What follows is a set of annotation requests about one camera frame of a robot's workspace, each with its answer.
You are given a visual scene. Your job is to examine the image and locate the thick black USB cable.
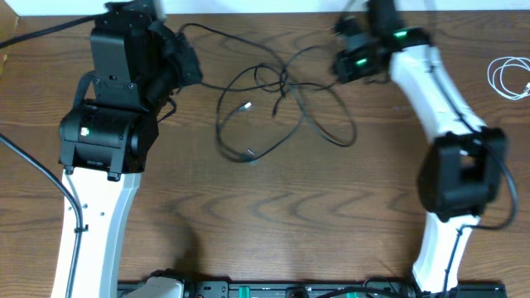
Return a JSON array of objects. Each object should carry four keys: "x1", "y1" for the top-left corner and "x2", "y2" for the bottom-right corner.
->
[{"x1": 178, "y1": 22, "x2": 307, "y2": 165}]

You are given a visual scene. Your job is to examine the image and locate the white USB cable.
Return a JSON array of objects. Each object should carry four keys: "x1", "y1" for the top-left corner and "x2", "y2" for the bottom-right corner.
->
[{"x1": 486, "y1": 55, "x2": 530, "y2": 102}]

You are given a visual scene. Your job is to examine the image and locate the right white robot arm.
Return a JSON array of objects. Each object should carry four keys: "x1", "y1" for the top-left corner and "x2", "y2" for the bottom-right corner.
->
[{"x1": 333, "y1": 16, "x2": 518, "y2": 297}]

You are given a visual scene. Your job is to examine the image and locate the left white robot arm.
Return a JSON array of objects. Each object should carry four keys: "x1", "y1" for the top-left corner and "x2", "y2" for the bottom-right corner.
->
[{"x1": 52, "y1": 20, "x2": 202, "y2": 297}]

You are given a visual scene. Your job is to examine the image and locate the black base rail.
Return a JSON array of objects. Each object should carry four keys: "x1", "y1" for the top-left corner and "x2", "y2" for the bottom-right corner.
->
[{"x1": 118, "y1": 268, "x2": 508, "y2": 298}]

